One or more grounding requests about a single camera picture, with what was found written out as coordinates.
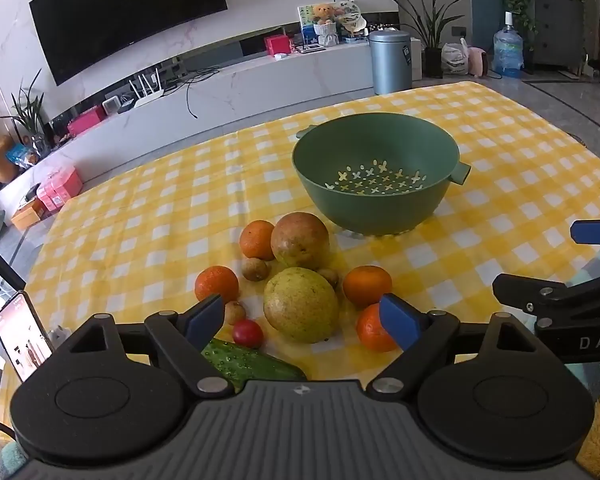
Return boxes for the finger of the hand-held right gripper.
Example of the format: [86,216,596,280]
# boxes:
[570,216,600,247]
[492,274,600,331]

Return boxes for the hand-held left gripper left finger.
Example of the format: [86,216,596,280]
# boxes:
[55,294,235,399]

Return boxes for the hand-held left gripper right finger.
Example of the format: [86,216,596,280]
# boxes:
[365,292,548,401]

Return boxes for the mandarin orange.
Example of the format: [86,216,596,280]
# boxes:
[342,265,393,309]
[239,220,276,261]
[356,303,398,353]
[195,265,240,304]

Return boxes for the red cherry tomato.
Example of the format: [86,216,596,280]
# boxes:
[232,319,265,348]

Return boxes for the green cucumber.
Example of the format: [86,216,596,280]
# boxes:
[200,338,308,393]

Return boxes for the yellow-green grapefruit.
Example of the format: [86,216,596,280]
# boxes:
[263,267,340,345]

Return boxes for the green colander bowl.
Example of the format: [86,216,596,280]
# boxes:
[292,112,473,237]

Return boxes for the reddish yellow grapefruit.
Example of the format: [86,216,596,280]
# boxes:
[270,212,331,270]

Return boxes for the teal plaid cloth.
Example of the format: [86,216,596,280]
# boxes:
[565,247,600,401]

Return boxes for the yellow checkered tablecloth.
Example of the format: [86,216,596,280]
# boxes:
[25,80,600,396]

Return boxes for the white phone stand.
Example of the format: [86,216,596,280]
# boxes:
[47,326,72,351]

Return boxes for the smartphone with lit screen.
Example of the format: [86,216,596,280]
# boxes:
[0,290,56,383]

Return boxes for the blue water jug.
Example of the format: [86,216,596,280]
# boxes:
[493,10,525,79]

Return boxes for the pink storage boxes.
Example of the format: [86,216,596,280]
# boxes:
[36,166,84,212]

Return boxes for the small pink appliance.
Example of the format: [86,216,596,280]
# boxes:
[467,46,490,77]

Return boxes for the orange cardboard box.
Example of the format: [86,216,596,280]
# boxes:
[11,199,48,232]

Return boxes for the dark blue drawer cabinet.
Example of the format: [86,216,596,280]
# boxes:
[530,0,588,68]

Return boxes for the white plastic bag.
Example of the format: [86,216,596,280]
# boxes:
[441,38,470,76]

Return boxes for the white antenna router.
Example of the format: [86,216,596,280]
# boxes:
[129,67,165,109]

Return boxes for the long-leaf plant in black pot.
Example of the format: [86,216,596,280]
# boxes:
[385,0,471,79]

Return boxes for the pink flat box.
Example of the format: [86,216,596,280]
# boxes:
[67,106,107,136]

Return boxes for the white marble television console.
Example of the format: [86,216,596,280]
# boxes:
[0,35,423,221]

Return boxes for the teal fuzzy cloth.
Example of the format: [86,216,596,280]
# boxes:
[0,440,31,480]

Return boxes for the blue snack packet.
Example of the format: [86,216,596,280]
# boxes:
[7,142,41,171]

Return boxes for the blue-grey trash bin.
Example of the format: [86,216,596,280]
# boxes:
[368,30,413,96]

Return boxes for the golden round vase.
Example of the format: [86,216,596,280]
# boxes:
[0,135,20,183]

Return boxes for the potted plant in glass vase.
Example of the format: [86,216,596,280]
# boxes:
[0,69,51,156]

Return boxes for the red box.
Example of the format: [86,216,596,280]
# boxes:
[264,34,292,57]

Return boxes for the printed hand fan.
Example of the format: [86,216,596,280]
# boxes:
[339,10,368,41]

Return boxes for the teddy bear in white pot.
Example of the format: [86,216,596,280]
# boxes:
[314,3,340,47]

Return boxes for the colourful standing picture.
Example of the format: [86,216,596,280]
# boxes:
[298,2,358,47]

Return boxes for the black hanging cable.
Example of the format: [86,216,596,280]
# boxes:
[182,67,221,120]

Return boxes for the black wall television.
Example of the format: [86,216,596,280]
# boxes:
[29,0,229,87]

